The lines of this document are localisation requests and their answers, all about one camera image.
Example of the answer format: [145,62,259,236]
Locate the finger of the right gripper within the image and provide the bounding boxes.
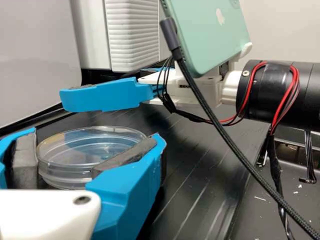
[59,76,155,114]

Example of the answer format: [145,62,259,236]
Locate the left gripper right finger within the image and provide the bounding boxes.
[84,132,168,240]

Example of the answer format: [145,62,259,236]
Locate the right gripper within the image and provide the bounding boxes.
[137,67,243,106]

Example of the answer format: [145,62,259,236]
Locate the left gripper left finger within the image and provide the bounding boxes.
[0,127,39,190]

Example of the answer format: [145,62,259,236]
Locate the petri dish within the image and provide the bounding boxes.
[35,125,149,191]

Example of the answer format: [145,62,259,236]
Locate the incubator door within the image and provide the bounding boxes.
[104,0,174,74]

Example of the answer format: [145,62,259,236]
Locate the white incubator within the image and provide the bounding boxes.
[69,0,113,71]

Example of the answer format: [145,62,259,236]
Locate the black platform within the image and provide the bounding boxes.
[0,99,272,240]

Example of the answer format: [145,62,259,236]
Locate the white box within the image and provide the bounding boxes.
[0,0,82,129]

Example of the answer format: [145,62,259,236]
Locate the black cable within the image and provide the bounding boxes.
[159,17,320,240]

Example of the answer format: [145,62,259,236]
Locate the right wrist camera phone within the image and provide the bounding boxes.
[161,0,253,83]

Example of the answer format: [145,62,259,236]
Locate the thin black wire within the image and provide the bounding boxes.
[298,129,318,185]

